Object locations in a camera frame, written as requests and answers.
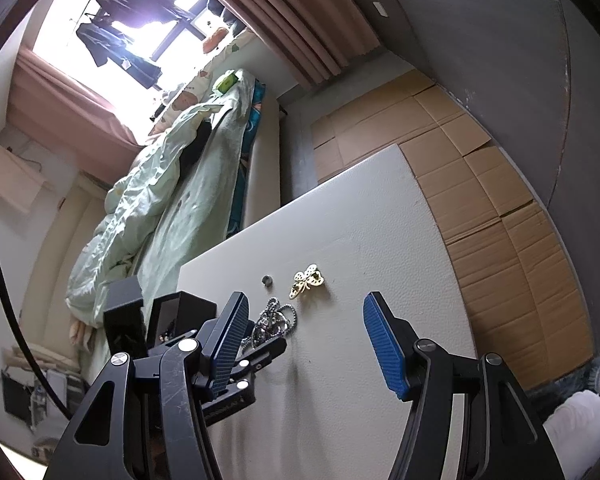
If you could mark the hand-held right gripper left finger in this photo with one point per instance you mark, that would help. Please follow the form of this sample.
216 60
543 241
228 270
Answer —
230 342

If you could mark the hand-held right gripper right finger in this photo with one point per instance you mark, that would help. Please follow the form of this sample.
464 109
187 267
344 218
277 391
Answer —
385 350

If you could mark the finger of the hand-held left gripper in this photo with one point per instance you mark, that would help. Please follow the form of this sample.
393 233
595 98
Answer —
262 355

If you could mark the gold butterfly brooch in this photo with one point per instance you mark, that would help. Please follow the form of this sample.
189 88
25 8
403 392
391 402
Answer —
305 282

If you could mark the black jewelry box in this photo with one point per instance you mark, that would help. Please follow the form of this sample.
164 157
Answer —
125 310

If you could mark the white leather low table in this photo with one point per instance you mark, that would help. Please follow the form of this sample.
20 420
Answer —
370 240

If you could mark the light green bedsheet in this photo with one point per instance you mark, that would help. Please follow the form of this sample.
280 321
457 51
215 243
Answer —
205 195

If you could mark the pink pillow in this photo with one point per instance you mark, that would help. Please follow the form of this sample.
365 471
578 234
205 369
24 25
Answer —
80 334

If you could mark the light green quilt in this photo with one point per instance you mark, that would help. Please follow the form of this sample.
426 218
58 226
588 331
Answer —
130 220

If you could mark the beige upholstered bed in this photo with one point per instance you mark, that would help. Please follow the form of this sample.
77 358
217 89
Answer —
265 170

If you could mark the black garment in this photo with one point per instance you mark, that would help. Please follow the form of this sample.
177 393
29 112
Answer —
196 147

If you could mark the grey fluffy rug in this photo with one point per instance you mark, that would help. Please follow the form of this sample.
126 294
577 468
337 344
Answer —
587 375

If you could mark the teal patterned mattress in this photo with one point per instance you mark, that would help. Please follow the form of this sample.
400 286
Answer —
247 135

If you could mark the white fluffy cloth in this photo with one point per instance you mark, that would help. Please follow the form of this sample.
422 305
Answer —
585 410

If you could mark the black bag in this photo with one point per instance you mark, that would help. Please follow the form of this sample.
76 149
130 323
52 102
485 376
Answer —
17 392

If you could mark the printed window seat cushion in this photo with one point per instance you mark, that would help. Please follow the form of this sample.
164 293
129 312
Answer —
190 95

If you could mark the small green box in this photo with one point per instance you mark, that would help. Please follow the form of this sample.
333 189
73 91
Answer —
227 82

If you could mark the beige hanging cloth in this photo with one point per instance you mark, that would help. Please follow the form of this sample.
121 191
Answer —
10 180

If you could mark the pink curtain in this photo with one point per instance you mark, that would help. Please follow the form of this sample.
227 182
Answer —
65 95
300 25

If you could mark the orange plush toy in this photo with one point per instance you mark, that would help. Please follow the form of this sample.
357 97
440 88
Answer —
216 40

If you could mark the row of hanging dark clothes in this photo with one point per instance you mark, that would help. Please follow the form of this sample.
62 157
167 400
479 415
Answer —
110 45

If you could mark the dark cushion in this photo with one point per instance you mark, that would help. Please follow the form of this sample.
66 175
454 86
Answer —
215 5

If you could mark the black window frame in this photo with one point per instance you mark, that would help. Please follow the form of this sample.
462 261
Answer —
180 22

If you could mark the white wall socket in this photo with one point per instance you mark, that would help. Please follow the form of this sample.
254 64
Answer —
380 8

